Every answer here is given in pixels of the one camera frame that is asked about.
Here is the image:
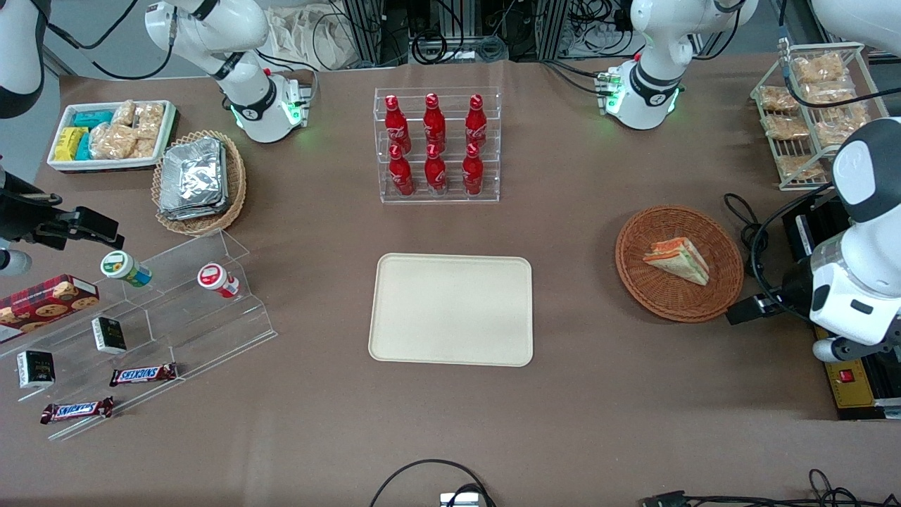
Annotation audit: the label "red cola bottle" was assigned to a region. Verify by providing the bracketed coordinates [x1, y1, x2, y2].
[384, 94, 412, 153]
[388, 144, 415, 197]
[424, 143, 448, 196]
[462, 142, 485, 196]
[423, 92, 448, 150]
[465, 94, 489, 149]

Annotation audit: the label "black power cable with plug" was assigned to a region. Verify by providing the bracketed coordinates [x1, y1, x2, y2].
[723, 192, 812, 319]

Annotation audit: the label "red lid snack cup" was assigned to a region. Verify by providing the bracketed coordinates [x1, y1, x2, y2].
[196, 262, 241, 299]

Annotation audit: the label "black machine with yellow panel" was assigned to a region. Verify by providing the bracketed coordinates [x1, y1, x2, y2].
[782, 192, 901, 422]

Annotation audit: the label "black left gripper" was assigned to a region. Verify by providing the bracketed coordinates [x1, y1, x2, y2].
[726, 258, 817, 327]

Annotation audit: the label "white rectangular snack tray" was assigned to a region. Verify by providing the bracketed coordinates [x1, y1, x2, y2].
[46, 99, 178, 174]

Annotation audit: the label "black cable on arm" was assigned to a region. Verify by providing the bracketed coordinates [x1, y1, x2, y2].
[39, 0, 178, 80]
[776, 0, 901, 111]

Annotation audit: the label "clear acrylic tiered stand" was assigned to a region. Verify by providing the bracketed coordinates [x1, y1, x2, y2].
[0, 228, 278, 442]

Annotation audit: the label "clear acrylic bottle rack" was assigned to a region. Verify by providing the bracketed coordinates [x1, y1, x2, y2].
[373, 87, 502, 205]

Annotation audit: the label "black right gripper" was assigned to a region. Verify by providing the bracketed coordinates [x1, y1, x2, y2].
[0, 171, 126, 252]

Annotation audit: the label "beige cloth bag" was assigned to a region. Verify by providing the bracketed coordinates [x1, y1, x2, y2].
[266, 6, 354, 71]

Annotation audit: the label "black cable with connector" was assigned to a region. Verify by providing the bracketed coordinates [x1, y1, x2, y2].
[639, 468, 901, 507]

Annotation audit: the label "green lid snack cup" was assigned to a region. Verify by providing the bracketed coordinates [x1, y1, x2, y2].
[100, 250, 153, 288]

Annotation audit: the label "small black box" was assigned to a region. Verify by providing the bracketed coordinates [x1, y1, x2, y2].
[91, 316, 128, 356]
[16, 349, 56, 390]

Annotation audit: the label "clear bag of crackers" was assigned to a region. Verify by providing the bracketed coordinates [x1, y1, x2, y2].
[815, 105, 871, 147]
[791, 54, 847, 85]
[763, 114, 811, 141]
[802, 82, 857, 107]
[776, 154, 826, 181]
[758, 85, 800, 114]

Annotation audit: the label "black looped cable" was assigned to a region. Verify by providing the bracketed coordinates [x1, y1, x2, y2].
[369, 458, 498, 507]

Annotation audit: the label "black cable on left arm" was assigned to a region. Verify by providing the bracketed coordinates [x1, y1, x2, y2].
[776, 0, 901, 111]

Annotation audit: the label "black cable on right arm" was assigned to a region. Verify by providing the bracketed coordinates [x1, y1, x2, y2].
[39, 0, 178, 80]

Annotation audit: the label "triangular sandwich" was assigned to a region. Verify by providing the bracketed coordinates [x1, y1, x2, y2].
[642, 237, 710, 287]

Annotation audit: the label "silver connector box green lights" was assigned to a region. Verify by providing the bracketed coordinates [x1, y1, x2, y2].
[593, 66, 626, 115]
[284, 79, 315, 129]

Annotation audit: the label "white wire rack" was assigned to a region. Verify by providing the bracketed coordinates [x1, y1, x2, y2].
[750, 42, 890, 192]

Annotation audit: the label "silver foil packs stack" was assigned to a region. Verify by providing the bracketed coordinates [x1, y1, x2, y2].
[158, 137, 230, 222]

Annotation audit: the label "brown wicker basket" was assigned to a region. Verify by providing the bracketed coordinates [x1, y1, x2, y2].
[615, 204, 745, 324]

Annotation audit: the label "snickers bar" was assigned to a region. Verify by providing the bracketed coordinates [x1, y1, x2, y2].
[39, 396, 115, 425]
[108, 363, 179, 388]

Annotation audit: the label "red cookie box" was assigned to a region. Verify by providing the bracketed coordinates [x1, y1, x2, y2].
[0, 274, 101, 345]

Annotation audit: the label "light wicker basket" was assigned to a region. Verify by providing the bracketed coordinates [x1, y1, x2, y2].
[151, 130, 248, 237]

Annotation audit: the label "beige plastic tray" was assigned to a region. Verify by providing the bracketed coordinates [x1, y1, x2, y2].
[367, 252, 534, 368]

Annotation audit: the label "black coiled cable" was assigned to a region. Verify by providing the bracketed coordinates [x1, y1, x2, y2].
[410, 28, 449, 65]

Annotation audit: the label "yellow snack packet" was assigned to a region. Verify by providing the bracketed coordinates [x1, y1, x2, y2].
[53, 126, 89, 162]

